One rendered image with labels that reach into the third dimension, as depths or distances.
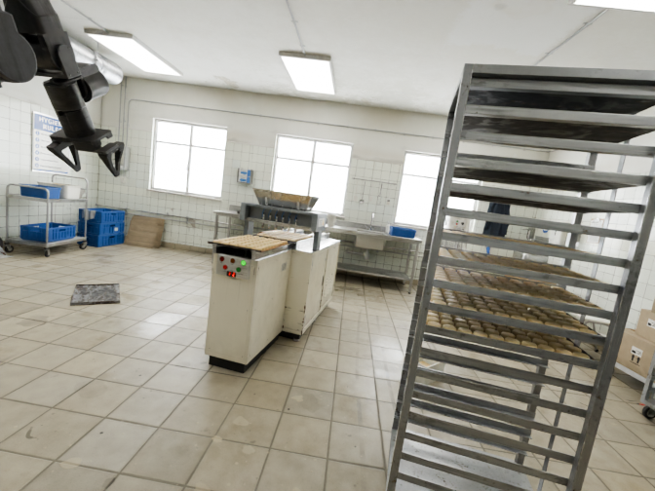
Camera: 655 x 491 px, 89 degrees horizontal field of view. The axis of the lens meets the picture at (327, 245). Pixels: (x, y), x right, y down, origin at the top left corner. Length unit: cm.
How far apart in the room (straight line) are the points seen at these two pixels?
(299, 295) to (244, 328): 72
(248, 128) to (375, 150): 232
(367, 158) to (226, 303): 429
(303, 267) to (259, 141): 384
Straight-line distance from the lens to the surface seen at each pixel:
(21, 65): 79
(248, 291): 236
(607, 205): 143
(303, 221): 296
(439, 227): 126
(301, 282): 294
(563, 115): 141
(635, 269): 144
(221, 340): 257
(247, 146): 643
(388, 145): 616
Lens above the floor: 130
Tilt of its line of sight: 8 degrees down
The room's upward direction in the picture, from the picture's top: 8 degrees clockwise
